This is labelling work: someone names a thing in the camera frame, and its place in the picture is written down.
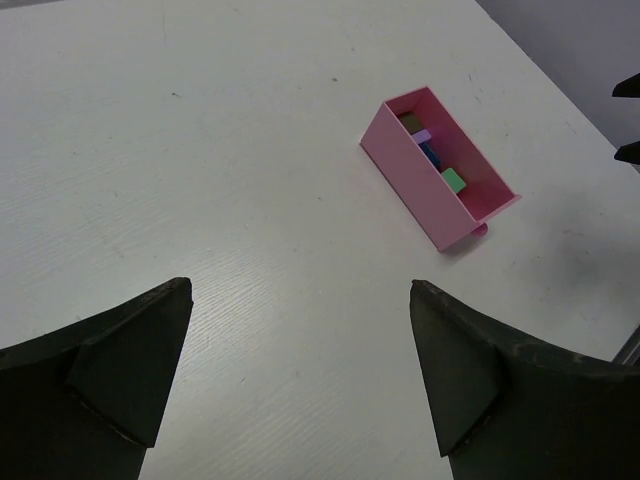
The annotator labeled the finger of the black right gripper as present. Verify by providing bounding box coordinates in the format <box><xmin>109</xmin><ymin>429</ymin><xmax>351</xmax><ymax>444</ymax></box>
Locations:
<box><xmin>612</xmin><ymin>73</ymin><xmax>640</xmax><ymax>98</ymax></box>
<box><xmin>614</xmin><ymin>141</ymin><xmax>640</xmax><ymax>164</ymax></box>

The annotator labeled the long dark blue block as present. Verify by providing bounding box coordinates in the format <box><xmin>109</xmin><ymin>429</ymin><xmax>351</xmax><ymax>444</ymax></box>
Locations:
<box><xmin>418</xmin><ymin>142</ymin><xmax>441</xmax><ymax>171</ymax></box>

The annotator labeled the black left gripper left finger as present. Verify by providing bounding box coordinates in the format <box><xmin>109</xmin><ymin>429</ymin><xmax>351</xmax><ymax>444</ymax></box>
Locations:
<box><xmin>1</xmin><ymin>277</ymin><xmax>192</xmax><ymax>479</ymax></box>

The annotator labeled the green notched wood block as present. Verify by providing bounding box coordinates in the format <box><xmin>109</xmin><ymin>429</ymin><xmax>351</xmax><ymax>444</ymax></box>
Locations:
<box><xmin>441</xmin><ymin>168</ymin><xmax>467</xmax><ymax>194</ymax></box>

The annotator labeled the pink plastic box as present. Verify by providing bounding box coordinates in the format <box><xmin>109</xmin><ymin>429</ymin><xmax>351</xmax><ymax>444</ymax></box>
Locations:
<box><xmin>360</xmin><ymin>87</ymin><xmax>520</xmax><ymax>252</ymax></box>

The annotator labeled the purple wood cube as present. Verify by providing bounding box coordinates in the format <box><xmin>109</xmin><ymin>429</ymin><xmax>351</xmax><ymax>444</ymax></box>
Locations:
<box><xmin>411</xmin><ymin>129</ymin><xmax>432</xmax><ymax>144</ymax></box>

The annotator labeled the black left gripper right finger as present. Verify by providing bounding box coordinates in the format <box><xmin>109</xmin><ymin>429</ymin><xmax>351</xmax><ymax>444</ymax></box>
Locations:
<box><xmin>410</xmin><ymin>280</ymin><xmax>639</xmax><ymax>479</ymax></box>

